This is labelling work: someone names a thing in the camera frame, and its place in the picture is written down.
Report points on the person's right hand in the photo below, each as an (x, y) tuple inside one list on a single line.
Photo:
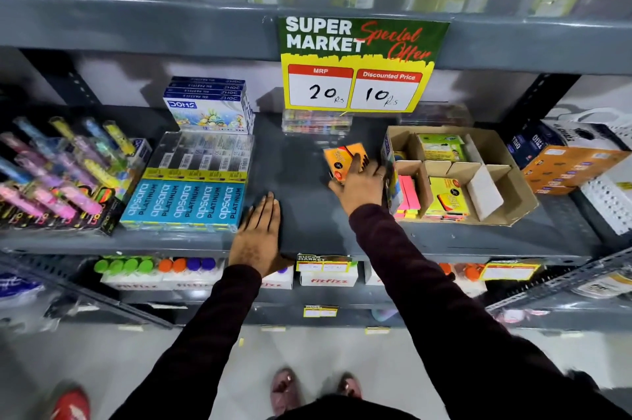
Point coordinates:
[(364, 187)]

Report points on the person's left hand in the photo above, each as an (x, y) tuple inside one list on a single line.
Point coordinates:
[(256, 242)]

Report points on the person's right thumb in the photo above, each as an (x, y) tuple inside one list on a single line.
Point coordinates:
[(337, 186)]

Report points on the person's left thumb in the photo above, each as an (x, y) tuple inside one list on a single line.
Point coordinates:
[(286, 266)]

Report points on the orange sticky note packet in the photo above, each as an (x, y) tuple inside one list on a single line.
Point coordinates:
[(340, 160)]

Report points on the person's right forearm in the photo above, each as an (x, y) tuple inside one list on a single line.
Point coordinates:
[(444, 316)]

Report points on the person's left forearm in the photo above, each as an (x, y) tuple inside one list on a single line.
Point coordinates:
[(197, 345)]

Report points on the white bottle carton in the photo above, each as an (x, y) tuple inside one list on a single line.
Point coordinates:
[(195, 279), (131, 281), (328, 279), (279, 280)]

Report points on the small yellow price label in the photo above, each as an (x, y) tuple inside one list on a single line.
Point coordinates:
[(323, 264), (320, 311), (510, 270)]

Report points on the grey metal shelf rack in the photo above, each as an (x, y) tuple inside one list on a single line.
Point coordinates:
[(306, 232)]

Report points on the pink sticky note pad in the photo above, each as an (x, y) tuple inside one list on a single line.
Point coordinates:
[(408, 192)]

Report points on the purple capped bottle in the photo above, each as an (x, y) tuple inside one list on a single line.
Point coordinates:
[(208, 263), (194, 264)]

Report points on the orange capped bottle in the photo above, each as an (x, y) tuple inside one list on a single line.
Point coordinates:
[(165, 265), (472, 271), (179, 264)]

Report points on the yellow sticky note packet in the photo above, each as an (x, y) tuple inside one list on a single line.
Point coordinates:
[(447, 197)]

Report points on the green sticky note packet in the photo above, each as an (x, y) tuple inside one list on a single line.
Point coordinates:
[(441, 147)]

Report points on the green yellow price sign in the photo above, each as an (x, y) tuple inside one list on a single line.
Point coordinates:
[(360, 64)]

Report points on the person's left shoe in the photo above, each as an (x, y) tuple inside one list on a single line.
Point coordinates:
[(284, 391)]

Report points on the person's shoe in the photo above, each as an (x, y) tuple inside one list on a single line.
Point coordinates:
[(284, 391), (349, 386)]

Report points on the stack of blue pencil packets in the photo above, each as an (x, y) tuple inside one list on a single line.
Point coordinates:
[(185, 187)]

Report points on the person's right shoe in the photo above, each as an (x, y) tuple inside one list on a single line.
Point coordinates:
[(349, 386)]

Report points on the green capped bottle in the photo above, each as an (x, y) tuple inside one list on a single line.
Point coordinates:
[(116, 266), (101, 266), (146, 265), (131, 265)]

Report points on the blue white pastel box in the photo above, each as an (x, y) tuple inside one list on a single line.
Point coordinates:
[(205, 96), (210, 116), (208, 79), (206, 90), (207, 85)]

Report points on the white card divider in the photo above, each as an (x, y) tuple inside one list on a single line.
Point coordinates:
[(485, 192)]

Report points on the person's dark clothing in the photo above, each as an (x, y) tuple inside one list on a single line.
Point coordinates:
[(340, 409)]

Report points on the brown cardboard box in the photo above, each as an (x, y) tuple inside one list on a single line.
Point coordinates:
[(513, 197)]

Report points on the dark blue box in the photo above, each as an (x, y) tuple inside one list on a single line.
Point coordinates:
[(527, 143)]

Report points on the orange cardboard box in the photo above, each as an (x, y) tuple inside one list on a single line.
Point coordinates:
[(572, 169)]

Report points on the pile of pastel pen packets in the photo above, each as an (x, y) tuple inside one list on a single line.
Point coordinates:
[(59, 177)]

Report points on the red shoe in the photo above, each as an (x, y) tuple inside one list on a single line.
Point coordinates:
[(71, 406)]

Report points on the clear plastic bags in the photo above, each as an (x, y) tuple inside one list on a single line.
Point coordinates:
[(22, 298)]

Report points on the white perforated plastic basket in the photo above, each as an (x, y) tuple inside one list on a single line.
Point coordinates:
[(610, 197)]

